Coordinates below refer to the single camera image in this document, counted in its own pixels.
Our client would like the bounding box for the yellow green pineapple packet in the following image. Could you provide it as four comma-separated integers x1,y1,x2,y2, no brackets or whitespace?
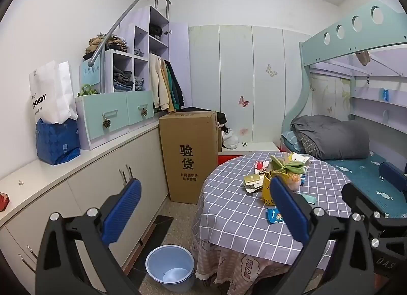
270,154,306,193

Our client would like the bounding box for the green artificial plant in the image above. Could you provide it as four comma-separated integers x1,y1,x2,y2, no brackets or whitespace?
77,84,97,97

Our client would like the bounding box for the red white packet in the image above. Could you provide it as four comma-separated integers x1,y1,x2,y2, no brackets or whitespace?
254,160,271,175

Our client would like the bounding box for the grey checked tablecloth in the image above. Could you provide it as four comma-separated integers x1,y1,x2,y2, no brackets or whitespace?
195,152,353,281

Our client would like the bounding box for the teal drawer unit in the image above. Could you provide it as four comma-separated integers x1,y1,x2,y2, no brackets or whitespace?
75,5,191,151

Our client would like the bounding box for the white cube shelf with clothes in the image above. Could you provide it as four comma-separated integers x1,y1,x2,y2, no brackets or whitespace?
91,0,172,94

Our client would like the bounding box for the teal bed sheet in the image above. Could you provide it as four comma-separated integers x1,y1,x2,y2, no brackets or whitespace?
327,151,407,218

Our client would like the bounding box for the blue patterned bedding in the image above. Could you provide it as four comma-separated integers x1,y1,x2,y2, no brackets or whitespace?
281,131,306,152

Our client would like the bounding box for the green hanging jacket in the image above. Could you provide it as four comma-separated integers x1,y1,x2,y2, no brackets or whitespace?
165,60,179,111

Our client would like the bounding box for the blue snack wrapper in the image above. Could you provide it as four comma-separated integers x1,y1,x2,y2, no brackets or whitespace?
265,208,287,225

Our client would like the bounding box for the tall cardboard box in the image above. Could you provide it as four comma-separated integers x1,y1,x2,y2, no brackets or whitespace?
159,111,218,205

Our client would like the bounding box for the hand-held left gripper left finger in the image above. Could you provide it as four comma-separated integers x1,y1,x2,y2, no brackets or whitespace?
35,178,142,295

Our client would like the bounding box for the white red step platform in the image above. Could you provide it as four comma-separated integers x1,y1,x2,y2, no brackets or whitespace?
218,142,280,166

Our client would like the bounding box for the brown clothes pile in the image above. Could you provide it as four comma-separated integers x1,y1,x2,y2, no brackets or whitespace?
84,33,128,60

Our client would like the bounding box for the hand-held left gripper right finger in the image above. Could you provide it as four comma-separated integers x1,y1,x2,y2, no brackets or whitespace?
270,176,376,295

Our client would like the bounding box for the black hanging jacket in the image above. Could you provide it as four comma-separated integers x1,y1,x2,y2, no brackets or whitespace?
167,60,185,108

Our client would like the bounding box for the white plastic bag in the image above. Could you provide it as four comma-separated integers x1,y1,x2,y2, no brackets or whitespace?
223,130,239,149

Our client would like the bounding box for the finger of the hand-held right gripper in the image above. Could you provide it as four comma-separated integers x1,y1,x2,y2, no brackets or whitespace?
379,162,407,193
342,182,391,220

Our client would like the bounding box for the blue gift bag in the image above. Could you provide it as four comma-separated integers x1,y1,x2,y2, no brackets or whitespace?
36,118,81,166

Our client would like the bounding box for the white paper bag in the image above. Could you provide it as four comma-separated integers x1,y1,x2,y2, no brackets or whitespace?
29,60,78,124

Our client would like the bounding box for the grey quilt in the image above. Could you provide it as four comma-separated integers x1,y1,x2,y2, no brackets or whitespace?
291,115,371,160

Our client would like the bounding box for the cream hanging jacket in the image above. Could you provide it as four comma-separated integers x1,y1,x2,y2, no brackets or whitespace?
149,54,172,111

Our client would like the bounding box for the white yellow packet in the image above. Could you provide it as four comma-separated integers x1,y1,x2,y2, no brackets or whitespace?
288,152,310,168

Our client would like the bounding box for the light blue paper sign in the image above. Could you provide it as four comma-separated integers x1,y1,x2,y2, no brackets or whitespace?
80,60,101,86

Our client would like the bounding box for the black bag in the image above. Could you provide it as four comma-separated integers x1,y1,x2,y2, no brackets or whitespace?
217,111,228,133

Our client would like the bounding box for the white wardrobe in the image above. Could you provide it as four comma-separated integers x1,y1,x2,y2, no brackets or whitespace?
187,24,310,152

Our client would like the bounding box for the teal bunk bed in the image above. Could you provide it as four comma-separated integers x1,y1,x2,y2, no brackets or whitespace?
281,0,407,219

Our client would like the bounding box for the brown cloth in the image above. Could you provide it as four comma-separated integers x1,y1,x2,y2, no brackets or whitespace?
355,50,372,65

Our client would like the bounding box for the light blue plastic bin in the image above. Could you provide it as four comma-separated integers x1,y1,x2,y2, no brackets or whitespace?
145,245,195,294

